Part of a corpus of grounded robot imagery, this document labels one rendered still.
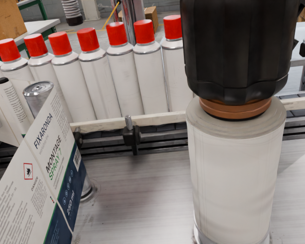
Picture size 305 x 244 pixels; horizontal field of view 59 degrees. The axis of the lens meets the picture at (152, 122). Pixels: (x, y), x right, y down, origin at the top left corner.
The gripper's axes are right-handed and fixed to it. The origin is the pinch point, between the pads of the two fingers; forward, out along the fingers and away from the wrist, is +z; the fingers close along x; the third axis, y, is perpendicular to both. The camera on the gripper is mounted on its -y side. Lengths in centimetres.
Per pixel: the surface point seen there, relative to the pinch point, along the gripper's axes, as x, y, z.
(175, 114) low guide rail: -7.8, 4.8, 6.9
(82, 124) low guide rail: -24.0, 4.8, 16.1
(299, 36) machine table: 39, -54, -10
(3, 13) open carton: -102, -139, 57
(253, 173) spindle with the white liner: -8.0, 32.6, -5.5
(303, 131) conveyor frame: 16.3, 5.9, 0.3
